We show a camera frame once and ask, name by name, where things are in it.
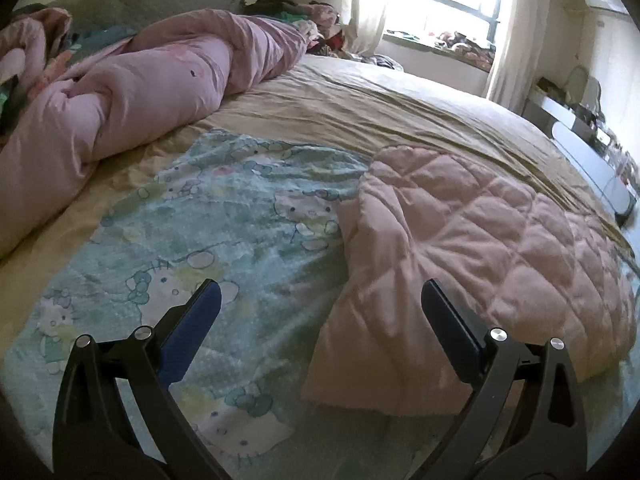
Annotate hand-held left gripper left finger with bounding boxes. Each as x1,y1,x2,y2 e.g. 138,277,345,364
52,280,233,480

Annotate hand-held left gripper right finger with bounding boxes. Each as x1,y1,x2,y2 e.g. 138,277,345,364
421,279,588,480

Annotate pink quilted blanket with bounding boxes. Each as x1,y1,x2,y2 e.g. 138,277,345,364
302,145,638,416

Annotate pile of clothes and toys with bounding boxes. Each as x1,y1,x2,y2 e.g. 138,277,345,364
245,0,406,71

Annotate cartoon printed blanket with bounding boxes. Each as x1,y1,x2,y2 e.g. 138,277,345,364
0,127,640,480

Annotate white desk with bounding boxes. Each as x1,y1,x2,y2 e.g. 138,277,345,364
522,77,638,226

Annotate bed with tan sheet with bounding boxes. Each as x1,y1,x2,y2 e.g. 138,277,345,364
0,52,631,480

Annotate pink duvet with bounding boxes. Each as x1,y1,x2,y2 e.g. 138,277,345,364
0,7,308,261

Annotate chair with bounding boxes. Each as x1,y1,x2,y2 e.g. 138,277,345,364
564,66,602,111

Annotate cream curtain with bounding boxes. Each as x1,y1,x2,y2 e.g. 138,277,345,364
345,0,401,58
482,0,551,111

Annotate grey headboard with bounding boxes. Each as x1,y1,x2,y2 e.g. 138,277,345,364
15,0,248,31

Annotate white air conditioner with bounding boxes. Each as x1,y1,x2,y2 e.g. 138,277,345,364
582,0,631,17

